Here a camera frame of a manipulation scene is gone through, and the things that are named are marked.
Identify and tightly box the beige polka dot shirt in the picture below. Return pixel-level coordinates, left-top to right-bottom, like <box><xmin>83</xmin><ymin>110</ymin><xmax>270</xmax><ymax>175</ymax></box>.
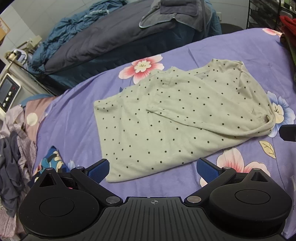
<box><xmin>94</xmin><ymin>59</ymin><xmax>276</xmax><ymax>183</ymax></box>

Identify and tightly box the pile of purple grey clothes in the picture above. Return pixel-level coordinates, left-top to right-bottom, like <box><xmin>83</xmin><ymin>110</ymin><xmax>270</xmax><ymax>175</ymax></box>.
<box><xmin>1</xmin><ymin>105</ymin><xmax>37</xmax><ymax>238</ymax></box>

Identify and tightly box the navy floral folded garment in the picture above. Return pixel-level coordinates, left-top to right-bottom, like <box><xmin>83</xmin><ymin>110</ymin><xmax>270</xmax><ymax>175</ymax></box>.
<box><xmin>28</xmin><ymin>146</ymin><xmax>69</xmax><ymax>188</ymax></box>

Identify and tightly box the pink floral pillow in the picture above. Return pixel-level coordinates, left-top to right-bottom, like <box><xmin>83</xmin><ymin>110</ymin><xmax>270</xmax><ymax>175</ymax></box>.
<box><xmin>21</xmin><ymin>94</ymin><xmax>56</xmax><ymax>144</ymax></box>

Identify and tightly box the dark bed base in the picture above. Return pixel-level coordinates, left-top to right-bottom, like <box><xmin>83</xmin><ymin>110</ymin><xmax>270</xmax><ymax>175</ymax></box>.
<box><xmin>39</xmin><ymin>22</ymin><xmax>223</xmax><ymax>93</ymax></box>

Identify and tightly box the red garment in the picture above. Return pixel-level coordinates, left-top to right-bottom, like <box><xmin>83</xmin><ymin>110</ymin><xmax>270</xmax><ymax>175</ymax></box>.
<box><xmin>280</xmin><ymin>16</ymin><xmax>296</xmax><ymax>46</ymax></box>

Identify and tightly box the black metal rack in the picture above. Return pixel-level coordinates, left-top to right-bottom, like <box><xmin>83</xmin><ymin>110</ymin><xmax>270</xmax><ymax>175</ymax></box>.
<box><xmin>246</xmin><ymin>0</ymin><xmax>295</xmax><ymax>31</ymax></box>

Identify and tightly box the white appliance with display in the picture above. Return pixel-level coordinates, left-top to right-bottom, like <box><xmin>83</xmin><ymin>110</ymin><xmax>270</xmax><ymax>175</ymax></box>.
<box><xmin>0</xmin><ymin>73</ymin><xmax>21</xmax><ymax>113</ymax></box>

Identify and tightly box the grey towel with blue trim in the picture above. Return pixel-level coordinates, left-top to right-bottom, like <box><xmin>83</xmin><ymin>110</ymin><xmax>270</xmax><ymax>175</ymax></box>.
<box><xmin>139</xmin><ymin>1</ymin><xmax>212</xmax><ymax>32</ymax></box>

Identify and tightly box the dark grey quilt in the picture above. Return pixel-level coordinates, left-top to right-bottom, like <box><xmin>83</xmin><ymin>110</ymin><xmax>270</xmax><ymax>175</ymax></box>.
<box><xmin>45</xmin><ymin>1</ymin><xmax>175</xmax><ymax>74</ymax></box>

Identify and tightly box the blue crumpled blanket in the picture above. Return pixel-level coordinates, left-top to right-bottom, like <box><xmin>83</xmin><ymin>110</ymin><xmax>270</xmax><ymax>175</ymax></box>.
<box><xmin>28</xmin><ymin>0</ymin><xmax>127</xmax><ymax>74</ymax></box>

